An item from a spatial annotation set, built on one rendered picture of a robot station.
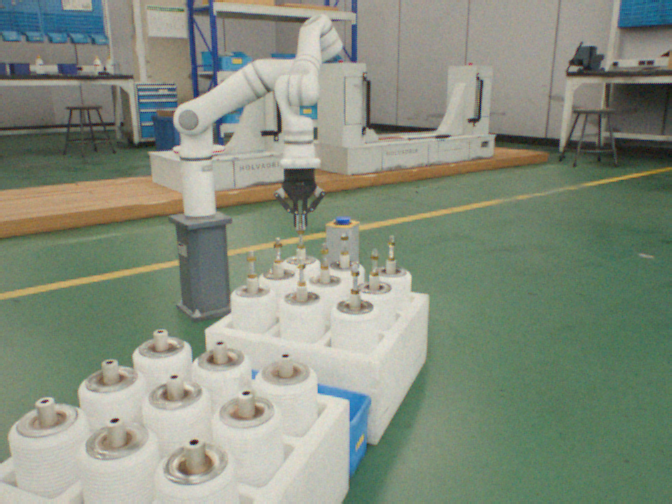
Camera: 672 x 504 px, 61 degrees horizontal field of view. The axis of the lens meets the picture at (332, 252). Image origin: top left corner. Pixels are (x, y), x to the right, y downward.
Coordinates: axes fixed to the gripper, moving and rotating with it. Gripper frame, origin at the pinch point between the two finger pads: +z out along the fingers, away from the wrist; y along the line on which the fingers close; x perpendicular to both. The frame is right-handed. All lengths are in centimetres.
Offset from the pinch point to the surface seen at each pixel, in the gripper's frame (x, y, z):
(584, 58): -348, -262, -48
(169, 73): -618, 126, -40
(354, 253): -10.8, -15.2, 12.2
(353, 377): 40.5, -7.5, 21.2
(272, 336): 28.2, 7.8, 17.4
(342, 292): 19.4, -8.0, 11.8
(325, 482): 64, 0, 26
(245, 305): 25.3, 13.1, 11.4
